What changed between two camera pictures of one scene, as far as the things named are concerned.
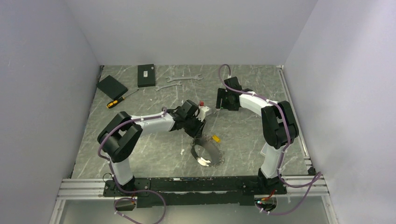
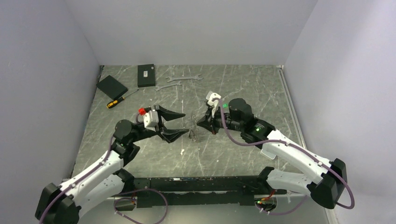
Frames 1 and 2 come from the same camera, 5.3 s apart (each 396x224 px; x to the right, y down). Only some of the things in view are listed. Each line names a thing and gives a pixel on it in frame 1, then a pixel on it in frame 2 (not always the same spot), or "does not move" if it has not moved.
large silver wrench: [171, 79] does not move
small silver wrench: [159, 87] does not move
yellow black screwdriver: [111, 103] does not move
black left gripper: [197, 133] → [169, 135]
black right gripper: [222, 93] → [206, 122]
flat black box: [112, 87] does not move
